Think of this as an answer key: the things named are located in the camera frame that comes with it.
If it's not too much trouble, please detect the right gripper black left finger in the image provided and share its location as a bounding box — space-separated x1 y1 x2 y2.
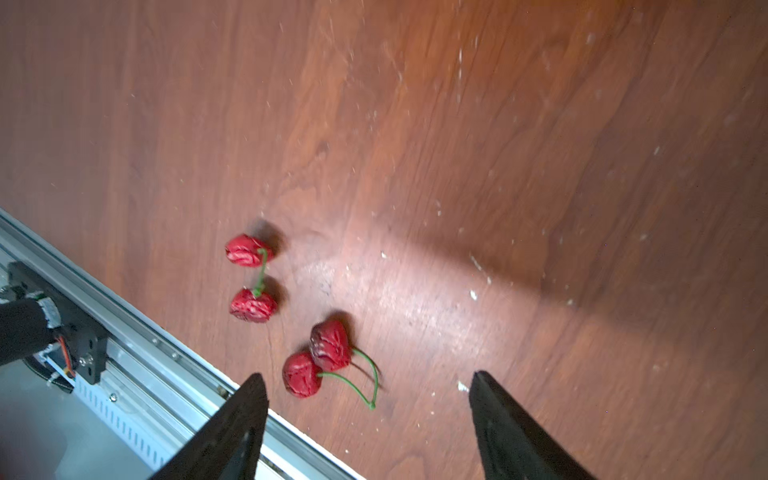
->
153 373 269 480

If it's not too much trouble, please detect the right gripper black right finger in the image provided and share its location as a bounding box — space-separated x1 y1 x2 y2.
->
469 371 593 479

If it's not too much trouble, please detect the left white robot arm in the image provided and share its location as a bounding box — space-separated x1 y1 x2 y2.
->
1 292 63 366

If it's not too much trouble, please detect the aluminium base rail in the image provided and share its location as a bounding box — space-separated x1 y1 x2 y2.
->
0 206 367 480

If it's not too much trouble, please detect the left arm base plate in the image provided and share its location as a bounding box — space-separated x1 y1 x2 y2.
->
1 261 109 385

